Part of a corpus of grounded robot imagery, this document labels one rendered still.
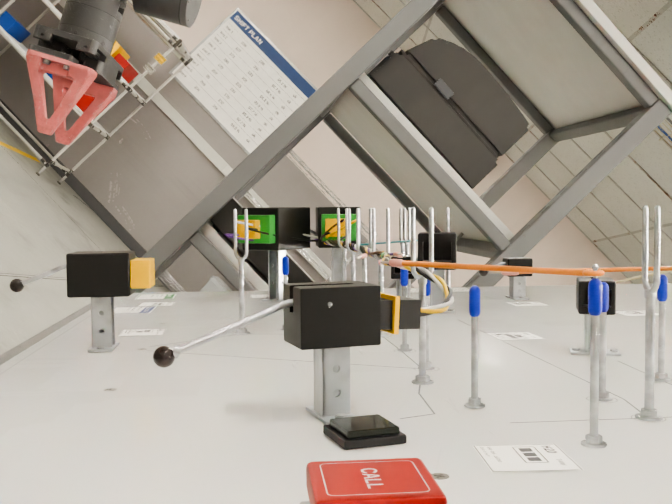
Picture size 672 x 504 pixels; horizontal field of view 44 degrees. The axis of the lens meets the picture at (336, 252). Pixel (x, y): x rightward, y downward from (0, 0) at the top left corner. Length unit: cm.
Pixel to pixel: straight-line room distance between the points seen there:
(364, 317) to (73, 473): 20
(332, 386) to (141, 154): 792
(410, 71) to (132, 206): 691
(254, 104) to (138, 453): 788
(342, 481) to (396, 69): 132
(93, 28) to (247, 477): 56
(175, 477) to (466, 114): 126
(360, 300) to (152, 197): 783
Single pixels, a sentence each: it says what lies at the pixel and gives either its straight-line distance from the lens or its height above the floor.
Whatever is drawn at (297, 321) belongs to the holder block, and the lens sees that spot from 54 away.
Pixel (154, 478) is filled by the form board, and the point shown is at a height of 100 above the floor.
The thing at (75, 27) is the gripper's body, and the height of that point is 114.
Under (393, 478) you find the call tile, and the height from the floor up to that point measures 110.
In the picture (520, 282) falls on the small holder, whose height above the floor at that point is 136.
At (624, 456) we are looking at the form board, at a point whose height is 119.
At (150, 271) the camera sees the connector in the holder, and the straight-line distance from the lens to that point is 85.
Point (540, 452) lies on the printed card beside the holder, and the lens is 50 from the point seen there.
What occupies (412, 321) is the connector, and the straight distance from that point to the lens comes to 57.
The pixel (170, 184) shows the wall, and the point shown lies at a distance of 834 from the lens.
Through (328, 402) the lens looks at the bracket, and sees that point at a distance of 56.
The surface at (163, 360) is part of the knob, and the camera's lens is 53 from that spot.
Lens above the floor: 114
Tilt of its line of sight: 2 degrees up
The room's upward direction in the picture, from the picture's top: 46 degrees clockwise
